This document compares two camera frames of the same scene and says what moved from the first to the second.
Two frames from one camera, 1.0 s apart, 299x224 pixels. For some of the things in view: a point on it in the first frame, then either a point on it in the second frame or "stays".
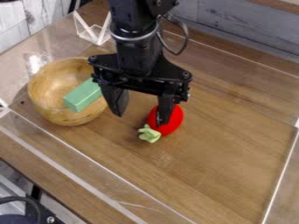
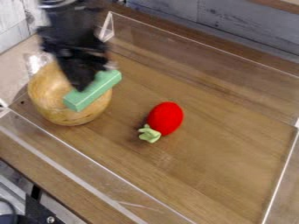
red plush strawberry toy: [150, 132] stays
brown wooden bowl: [52, 80] stays
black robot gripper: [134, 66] → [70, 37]
